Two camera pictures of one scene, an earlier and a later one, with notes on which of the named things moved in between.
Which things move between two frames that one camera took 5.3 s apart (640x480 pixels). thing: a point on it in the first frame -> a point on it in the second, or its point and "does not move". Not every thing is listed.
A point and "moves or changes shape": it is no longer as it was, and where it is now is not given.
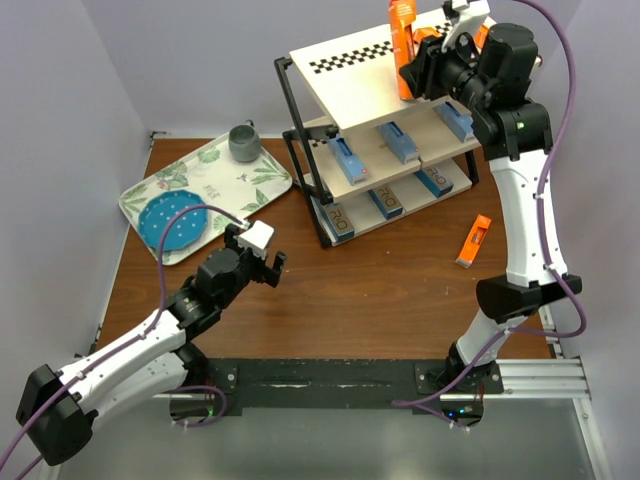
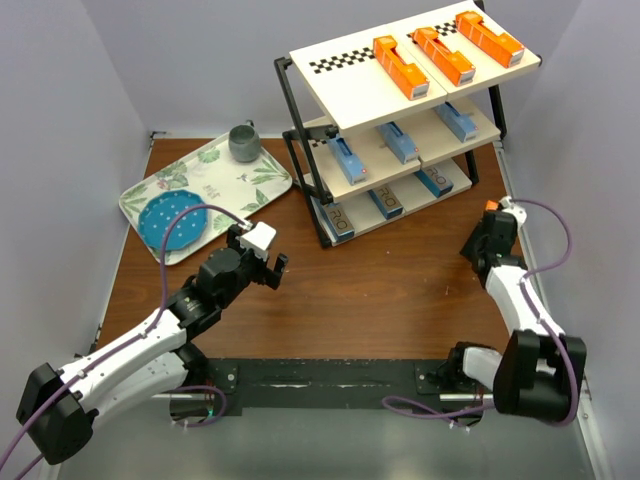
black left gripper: [264, 273] does not move
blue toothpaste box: [349, 160] does not move
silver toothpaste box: [386, 201] does not move
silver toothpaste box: [438, 184] does not move
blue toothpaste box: [401, 144] does not move
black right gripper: [422, 74] -> [468, 250]
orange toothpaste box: [403, 16] -> [407, 75]
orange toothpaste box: [476, 237] moves or changes shape
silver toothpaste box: [339, 225] does not move
